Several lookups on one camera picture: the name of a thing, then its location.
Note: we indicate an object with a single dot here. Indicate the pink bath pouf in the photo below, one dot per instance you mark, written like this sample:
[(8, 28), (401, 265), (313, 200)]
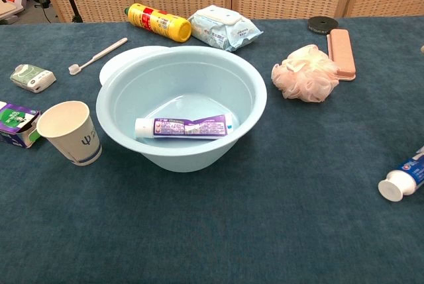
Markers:
[(304, 75)]

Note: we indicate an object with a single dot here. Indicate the white paper cup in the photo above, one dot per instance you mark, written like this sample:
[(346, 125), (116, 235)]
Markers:
[(83, 141)]

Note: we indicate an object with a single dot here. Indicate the blue toothpaste tube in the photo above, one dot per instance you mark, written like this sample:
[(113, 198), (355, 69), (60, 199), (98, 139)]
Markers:
[(407, 171)]

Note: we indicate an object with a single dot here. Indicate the purple toothpaste tube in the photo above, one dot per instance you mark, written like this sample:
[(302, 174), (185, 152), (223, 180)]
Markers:
[(172, 127)]

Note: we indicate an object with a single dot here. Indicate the light blue plastic basin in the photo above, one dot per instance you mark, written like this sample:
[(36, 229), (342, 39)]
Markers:
[(185, 78)]

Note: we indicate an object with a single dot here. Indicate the purple green box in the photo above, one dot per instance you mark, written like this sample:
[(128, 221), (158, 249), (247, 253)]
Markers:
[(16, 122)]

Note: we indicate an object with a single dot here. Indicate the light blue wet wipes pack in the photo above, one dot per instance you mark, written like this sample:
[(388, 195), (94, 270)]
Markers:
[(225, 30)]

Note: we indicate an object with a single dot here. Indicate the dark blue table cloth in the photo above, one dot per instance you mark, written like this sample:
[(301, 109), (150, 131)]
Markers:
[(265, 214)]

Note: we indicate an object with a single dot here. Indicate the yellow plastic bottle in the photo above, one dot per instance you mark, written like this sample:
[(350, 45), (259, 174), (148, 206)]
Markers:
[(155, 20)]

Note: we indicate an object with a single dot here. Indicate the white toothbrush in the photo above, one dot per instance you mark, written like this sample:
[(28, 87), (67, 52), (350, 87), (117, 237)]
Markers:
[(99, 55)]

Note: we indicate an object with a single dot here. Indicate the black round disc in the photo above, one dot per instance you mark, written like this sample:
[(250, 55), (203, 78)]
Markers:
[(321, 23)]

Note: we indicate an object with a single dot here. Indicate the pink toothbrush case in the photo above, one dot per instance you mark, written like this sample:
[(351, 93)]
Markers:
[(342, 52)]

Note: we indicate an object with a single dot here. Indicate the small green tissue pack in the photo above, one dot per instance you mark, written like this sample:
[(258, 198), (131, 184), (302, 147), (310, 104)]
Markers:
[(31, 77)]

